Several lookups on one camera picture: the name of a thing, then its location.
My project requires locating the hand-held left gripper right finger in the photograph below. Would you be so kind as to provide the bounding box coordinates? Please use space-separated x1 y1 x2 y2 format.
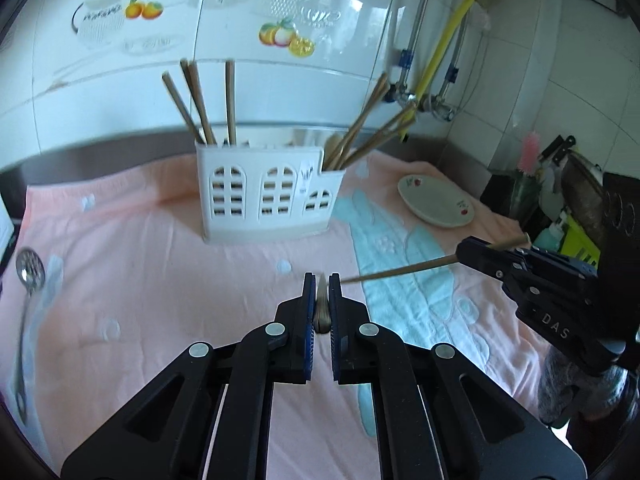
327 273 587 480

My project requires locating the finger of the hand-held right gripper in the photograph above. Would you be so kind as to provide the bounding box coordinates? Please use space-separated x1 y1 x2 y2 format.
500 265 601 322
456 237 598 282

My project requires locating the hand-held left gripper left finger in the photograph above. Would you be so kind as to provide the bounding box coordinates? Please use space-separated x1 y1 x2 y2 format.
60 272 318 480

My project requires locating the wooden chopstick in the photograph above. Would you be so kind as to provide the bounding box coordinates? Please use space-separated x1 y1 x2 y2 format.
161 72 206 146
345 102 418 168
350 110 417 171
180 60 213 146
315 277 333 333
225 59 237 146
341 232 532 285
339 72 390 171
189 62 218 146

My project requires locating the white plastic utensil holder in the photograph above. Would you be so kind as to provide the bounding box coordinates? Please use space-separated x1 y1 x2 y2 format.
194 141 346 246

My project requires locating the person's right forearm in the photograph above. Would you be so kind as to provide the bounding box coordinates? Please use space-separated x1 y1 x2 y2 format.
565 355 640 466

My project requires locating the person's right hand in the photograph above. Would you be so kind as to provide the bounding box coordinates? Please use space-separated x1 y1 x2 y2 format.
537 347 631 428

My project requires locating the yellow-green plastic basket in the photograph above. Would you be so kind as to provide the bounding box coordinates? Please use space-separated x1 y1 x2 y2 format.
557 220 601 268

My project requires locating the green detergent bottle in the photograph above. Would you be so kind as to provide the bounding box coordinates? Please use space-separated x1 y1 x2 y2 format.
532 210 571 252

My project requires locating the small white oval plate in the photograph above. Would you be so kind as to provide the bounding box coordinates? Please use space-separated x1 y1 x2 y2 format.
397 174 475 229

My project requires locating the dark wok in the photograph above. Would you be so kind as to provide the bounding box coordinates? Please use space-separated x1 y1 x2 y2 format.
560 152 607 241

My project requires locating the pink brush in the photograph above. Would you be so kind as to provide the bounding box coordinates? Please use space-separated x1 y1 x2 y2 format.
517 131 543 176

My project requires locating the metal water valve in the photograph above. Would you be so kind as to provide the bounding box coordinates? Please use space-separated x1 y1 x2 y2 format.
390 80 418 107
430 92 458 122

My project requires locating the pink printed towel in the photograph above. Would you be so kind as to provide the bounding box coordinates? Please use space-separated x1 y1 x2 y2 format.
0 152 556 480

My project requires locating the metal slotted spoon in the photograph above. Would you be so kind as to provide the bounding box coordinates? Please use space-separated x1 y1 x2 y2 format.
12 247 48 426

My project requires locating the black knife handle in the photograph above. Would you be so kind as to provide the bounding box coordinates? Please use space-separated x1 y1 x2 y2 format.
540 135 578 166

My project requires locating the braided metal hose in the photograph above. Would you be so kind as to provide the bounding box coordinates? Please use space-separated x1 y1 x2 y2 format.
440 10 472 106
410 0 438 96

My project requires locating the yellow gas hose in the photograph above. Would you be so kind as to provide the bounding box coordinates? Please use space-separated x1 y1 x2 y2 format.
400 0 493 141

